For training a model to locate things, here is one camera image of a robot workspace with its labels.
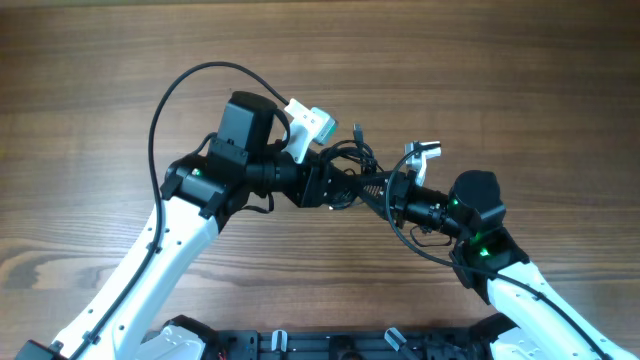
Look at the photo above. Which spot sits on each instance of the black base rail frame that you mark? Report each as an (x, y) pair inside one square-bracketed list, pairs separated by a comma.
[(435, 344)]

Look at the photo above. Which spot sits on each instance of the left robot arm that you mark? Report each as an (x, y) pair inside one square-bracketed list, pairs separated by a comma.
[(258, 148)]

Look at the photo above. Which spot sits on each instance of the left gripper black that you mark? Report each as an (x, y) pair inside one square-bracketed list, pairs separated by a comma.
[(307, 190)]

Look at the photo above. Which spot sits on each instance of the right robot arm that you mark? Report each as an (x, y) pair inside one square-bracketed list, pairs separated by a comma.
[(486, 259)]

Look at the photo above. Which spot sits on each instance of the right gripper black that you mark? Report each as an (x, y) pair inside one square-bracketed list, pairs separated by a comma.
[(401, 185)]

